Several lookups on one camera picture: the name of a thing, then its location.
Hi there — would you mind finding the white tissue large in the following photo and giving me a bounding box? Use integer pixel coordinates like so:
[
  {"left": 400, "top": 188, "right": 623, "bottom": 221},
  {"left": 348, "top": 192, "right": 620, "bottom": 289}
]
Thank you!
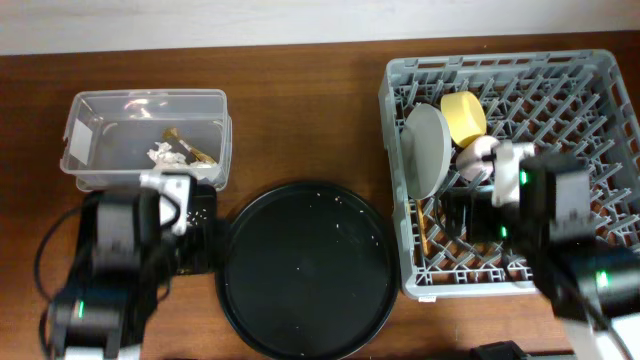
[{"left": 147, "top": 142, "right": 188, "bottom": 169}]

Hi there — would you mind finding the black rectangular tray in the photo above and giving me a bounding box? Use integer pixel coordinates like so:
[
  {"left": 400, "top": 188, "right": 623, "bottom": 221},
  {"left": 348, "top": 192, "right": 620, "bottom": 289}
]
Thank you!
[{"left": 174, "top": 183, "right": 221, "bottom": 276}]

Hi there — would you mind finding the clear plastic bin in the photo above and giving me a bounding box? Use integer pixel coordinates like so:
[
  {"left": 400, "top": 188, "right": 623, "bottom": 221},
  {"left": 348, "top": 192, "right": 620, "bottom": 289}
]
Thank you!
[{"left": 59, "top": 89, "right": 233, "bottom": 191}]

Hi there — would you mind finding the gold foil wrapper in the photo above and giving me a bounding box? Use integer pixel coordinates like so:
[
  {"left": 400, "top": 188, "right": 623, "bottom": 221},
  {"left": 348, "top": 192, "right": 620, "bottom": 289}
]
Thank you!
[{"left": 162, "top": 127, "right": 218, "bottom": 166}]

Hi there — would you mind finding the round black serving tray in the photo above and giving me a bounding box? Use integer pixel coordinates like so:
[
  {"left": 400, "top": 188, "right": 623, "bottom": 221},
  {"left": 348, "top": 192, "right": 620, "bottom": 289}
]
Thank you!
[{"left": 216, "top": 182, "right": 400, "bottom": 359}]

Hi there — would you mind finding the yellow bowl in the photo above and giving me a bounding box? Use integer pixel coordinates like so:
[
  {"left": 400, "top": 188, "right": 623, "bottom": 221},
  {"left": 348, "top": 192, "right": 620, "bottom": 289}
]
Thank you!
[{"left": 440, "top": 91, "right": 487, "bottom": 148}]

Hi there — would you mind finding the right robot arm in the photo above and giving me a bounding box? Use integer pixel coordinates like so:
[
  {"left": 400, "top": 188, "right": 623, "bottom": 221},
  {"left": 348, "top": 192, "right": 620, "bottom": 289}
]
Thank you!
[{"left": 434, "top": 153, "right": 639, "bottom": 359}]

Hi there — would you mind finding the wooden chopstick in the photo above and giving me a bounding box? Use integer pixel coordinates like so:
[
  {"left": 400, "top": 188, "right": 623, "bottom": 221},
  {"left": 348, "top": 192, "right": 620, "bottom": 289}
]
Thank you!
[{"left": 416, "top": 200, "right": 429, "bottom": 257}]

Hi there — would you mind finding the grey dishwasher rack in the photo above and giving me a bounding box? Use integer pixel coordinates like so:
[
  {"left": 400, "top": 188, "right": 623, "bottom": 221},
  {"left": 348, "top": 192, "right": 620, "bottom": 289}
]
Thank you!
[{"left": 378, "top": 50, "right": 639, "bottom": 302}]

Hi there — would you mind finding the grey plate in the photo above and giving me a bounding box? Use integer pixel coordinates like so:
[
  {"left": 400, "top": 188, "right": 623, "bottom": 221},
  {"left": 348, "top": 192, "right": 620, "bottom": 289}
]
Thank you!
[{"left": 401, "top": 104, "right": 452, "bottom": 200}]

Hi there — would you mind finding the white tissue small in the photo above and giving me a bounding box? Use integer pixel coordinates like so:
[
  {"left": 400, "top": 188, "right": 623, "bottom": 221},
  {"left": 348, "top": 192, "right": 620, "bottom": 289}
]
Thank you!
[{"left": 189, "top": 163, "right": 221, "bottom": 181}]

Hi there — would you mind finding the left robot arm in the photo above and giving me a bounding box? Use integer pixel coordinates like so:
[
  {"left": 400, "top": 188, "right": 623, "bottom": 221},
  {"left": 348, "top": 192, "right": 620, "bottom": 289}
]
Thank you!
[{"left": 39, "top": 185, "right": 224, "bottom": 359}]

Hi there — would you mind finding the pink cup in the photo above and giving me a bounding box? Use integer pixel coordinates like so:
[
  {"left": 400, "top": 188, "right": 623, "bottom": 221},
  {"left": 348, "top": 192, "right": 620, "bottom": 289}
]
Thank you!
[{"left": 456, "top": 135, "right": 499, "bottom": 182}]

